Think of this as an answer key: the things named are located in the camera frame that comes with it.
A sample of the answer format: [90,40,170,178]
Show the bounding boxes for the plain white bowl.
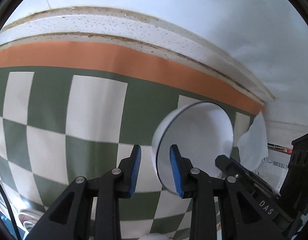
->
[151,102,235,195]

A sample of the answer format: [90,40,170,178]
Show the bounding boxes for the green checkered tablecloth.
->
[0,40,267,240]

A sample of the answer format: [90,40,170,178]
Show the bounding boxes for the speckled stone counter ledge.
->
[0,6,275,103]

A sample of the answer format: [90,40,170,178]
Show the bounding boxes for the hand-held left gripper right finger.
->
[169,144,277,240]

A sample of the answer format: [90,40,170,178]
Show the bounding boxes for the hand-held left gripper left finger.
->
[27,144,142,240]

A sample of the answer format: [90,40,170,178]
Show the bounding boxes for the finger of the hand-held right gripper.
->
[215,155,280,197]

